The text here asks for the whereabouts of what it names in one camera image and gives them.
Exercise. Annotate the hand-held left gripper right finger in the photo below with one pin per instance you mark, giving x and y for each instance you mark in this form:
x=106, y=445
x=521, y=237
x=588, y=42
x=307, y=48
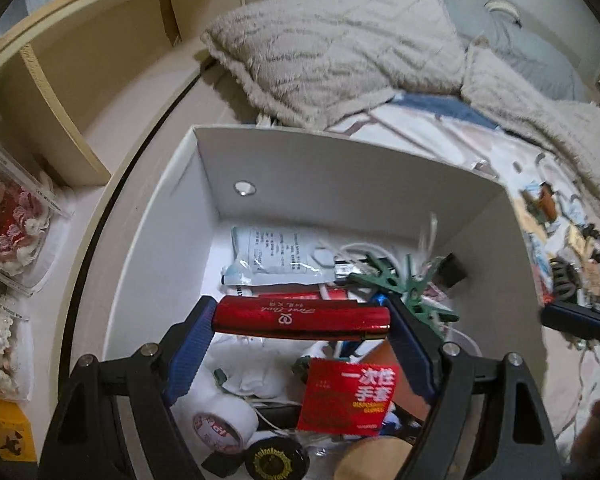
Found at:
x=412, y=360

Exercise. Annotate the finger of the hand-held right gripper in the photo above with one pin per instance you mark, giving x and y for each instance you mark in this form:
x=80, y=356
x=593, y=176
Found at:
x=575, y=317

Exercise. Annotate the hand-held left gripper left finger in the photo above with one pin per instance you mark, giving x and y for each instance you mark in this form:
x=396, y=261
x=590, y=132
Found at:
x=192, y=350

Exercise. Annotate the round wooden disc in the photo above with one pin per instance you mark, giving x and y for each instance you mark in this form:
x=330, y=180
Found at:
x=375, y=462

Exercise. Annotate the red glossy case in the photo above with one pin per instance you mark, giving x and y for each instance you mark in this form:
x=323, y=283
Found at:
x=300, y=317

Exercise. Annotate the white shoe box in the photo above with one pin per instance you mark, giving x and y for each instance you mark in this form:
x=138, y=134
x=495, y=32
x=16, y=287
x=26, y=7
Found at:
x=330, y=180

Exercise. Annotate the clear plastic container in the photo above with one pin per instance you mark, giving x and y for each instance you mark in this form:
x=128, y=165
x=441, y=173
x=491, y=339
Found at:
x=15, y=225
x=0, y=345

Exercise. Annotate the white tape roll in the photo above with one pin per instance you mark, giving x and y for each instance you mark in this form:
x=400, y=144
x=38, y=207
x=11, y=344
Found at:
x=220, y=420

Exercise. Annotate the red glossy packet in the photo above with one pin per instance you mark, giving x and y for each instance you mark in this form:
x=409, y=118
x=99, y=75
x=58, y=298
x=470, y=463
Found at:
x=345, y=395

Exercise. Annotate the green plastic rack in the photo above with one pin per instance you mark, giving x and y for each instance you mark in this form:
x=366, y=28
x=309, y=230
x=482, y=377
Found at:
x=395, y=280

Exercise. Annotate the small black box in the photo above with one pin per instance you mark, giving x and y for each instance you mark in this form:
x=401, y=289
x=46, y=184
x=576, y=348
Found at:
x=452, y=270

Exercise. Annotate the red and white tube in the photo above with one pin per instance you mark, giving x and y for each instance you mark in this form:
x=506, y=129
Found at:
x=300, y=294

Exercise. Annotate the black round lid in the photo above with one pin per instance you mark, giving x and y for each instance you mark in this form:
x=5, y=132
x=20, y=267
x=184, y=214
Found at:
x=275, y=460

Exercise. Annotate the yellow box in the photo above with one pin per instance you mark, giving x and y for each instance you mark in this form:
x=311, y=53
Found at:
x=5, y=430

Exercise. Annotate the wooden shelf unit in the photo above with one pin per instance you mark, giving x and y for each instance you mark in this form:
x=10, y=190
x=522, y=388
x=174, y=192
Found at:
x=80, y=85

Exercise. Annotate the beige fuzzy blanket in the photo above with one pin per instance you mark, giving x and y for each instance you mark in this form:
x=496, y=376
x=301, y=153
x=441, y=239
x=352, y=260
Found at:
x=340, y=45

